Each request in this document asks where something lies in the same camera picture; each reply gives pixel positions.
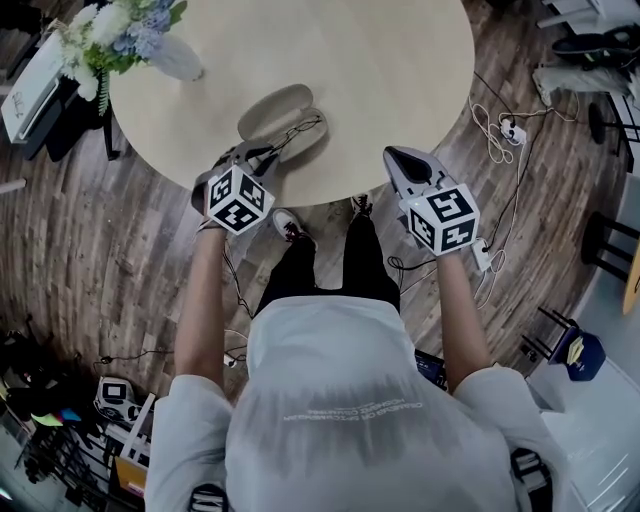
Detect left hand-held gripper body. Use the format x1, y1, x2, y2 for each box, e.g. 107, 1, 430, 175
191, 148, 277, 237

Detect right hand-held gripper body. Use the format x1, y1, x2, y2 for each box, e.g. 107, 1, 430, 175
397, 171, 482, 258

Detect beige glasses case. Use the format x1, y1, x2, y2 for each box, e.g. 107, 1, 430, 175
235, 83, 331, 164

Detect thin black-framed eyeglasses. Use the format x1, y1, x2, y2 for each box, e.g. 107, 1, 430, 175
283, 113, 324, 152

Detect person's right forearm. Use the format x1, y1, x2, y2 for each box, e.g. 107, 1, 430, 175
434, 246, 494, 394

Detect person's left forearm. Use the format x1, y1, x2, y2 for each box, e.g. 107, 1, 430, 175
173, 226, 232, 397

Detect person's right white shoe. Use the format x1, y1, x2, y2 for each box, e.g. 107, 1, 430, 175
350, 191, 376, 219

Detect person's white shoe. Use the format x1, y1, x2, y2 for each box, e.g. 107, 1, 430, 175
271, 207, 319, 252
350, 191, 376, 219

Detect white power strip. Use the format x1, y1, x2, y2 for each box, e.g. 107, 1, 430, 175
499, 116, 528, 147
471, 237, 497, 272

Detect person's left white shoe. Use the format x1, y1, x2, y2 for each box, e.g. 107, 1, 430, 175
271, 207, 319, 252

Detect person's black trousers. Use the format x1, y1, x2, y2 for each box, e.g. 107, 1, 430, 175
253, 211, 402, 319

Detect white vase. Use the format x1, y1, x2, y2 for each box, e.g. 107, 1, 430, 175
149, 31, 206, 83

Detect black stool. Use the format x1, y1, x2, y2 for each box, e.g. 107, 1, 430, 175
581, 211, 640, 282

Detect white and blue flower bouquet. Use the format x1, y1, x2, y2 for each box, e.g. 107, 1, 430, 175
54, 0, 189, 117

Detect person's white t-shirt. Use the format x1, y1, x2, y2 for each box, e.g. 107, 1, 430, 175
144, 294, 572, 512

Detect white flat box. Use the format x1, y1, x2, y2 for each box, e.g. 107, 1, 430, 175
0, 31, 67, 147

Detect white coiled cable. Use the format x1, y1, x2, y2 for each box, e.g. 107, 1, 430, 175
469, 101, 517, 167

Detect right backpack strap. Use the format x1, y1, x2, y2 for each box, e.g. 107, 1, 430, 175
509, 446, 554, 512

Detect backpack strap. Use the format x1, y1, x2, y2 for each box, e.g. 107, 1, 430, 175
190, 482, 231, 512
509, 446, 554, 512

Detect left backpack strap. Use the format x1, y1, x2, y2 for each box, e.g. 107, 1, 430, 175
190, 482, 231, 512

